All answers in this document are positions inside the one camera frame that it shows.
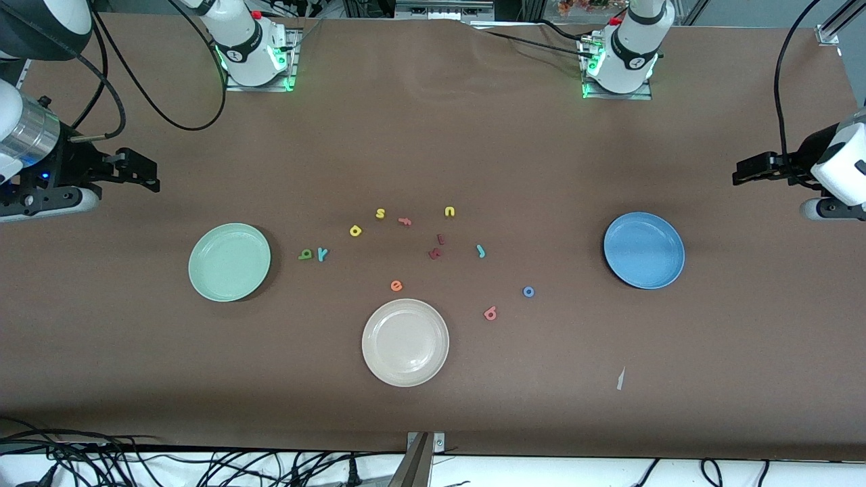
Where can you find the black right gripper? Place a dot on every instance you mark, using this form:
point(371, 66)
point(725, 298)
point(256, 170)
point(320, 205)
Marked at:
point(70, 164)

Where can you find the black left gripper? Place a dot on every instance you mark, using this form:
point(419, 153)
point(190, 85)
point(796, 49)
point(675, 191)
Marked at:
point(803, 157)

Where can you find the salmon foam letter g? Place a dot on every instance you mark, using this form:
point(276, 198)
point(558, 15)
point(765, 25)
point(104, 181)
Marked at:
point(486, 314)

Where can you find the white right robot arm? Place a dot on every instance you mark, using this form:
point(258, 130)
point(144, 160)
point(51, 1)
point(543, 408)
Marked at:
point(250, 47)

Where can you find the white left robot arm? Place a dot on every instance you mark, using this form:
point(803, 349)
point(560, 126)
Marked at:
point(629, 54)

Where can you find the light green plate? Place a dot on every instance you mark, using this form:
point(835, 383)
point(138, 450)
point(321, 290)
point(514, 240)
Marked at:
point(230, 264)

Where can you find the blue plate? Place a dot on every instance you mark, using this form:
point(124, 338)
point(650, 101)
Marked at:
point(646, 253)

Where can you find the orange artificial flowers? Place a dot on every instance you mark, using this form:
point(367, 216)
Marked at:
point(575, 7)

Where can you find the small white paper scrap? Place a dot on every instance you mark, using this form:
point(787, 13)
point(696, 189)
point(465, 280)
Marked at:
point(620, 382)

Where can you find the brown table cover sheet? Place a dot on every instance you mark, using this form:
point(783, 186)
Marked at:
point(433, 135)

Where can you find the beige plate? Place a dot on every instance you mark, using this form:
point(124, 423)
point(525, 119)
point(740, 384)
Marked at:
point(406, 343)

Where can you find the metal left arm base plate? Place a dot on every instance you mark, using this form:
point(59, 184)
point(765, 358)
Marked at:
point(636, 96)

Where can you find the aluminium frame profile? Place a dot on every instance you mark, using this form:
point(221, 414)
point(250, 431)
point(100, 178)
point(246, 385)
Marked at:
point(829, 30)

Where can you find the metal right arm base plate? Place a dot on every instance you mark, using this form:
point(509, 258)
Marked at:
point(296, 67)

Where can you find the grey metal rail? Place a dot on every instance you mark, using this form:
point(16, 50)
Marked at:
point(440, 7)

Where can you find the metal bracket post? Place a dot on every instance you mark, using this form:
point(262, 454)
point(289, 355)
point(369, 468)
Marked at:
point(419, 467)

